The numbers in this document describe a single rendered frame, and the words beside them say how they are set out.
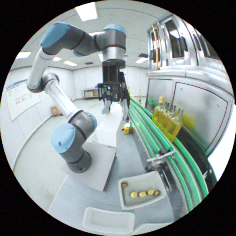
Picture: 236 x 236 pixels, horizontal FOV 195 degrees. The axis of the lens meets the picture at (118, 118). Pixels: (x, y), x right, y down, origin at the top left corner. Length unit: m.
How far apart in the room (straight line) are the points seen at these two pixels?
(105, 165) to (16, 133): 3.25
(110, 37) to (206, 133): 0.57
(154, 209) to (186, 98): 0.69
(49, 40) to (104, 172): 0.51
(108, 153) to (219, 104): 0.67
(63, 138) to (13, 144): 3.17
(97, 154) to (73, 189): 0.30
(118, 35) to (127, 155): 0.64
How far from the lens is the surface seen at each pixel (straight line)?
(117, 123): 0.21
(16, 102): 3.40
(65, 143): 0.27
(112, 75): 0.21
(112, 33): 0.25
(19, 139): 3.42
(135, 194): 0.42
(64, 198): 0.59
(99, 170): 0.41
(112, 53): 0.22
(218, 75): 0.53
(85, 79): 6.45
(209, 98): 0.48
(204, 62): 0.59
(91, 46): 0.28
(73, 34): 0.23
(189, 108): 0.53
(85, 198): 0.52
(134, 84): 6.44
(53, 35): 0.21
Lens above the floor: 1.23
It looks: 29 degrees down
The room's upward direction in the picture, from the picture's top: straight up
